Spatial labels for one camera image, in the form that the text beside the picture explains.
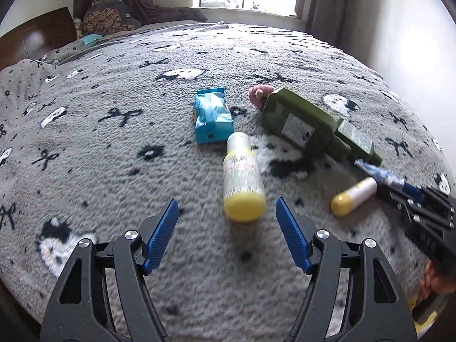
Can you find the yellow capped white bottle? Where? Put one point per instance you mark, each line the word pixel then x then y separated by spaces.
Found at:
pixel 244 198

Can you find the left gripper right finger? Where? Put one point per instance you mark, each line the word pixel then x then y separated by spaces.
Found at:
pixel 353 293

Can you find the grey patterned bed blanket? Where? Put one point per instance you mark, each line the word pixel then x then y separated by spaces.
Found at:
pixel 111 138

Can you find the pink crumpled wrapper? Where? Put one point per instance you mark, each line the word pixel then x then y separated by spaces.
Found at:
pixel 259 93

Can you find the small dark green bottle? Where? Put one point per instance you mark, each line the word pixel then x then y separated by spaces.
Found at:
pixel 361 146

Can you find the right hand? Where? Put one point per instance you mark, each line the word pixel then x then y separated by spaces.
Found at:
pixel 432 282

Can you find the patterned brown cushion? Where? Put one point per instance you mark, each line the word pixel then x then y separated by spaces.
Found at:
pixel 106 17

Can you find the grey patterned pillow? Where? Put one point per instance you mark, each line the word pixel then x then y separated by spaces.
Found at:
pixel 20 85

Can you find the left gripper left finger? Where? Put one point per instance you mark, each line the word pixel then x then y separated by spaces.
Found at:
pixel 79 307

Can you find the small yellow capped tube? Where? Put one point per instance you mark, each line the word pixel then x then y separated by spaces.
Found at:
pixel 346 202

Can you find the blue white cloth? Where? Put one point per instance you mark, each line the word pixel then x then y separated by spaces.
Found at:
pixel 381 175

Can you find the teal small object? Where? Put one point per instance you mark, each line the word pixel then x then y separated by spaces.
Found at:
pixel 91 39

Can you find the right dark curtain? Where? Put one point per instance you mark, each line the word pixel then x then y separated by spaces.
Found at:
pixel 322 18

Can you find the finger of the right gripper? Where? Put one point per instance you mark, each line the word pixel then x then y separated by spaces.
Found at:
pixel 402 196

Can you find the blue snack packet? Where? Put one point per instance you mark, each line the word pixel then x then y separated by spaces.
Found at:
pixel 213 120

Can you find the dark wooden headboard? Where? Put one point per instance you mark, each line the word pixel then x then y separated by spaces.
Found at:
pixel 36 37

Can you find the large dark green bottle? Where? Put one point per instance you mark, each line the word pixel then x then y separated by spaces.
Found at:
pixel 303 125

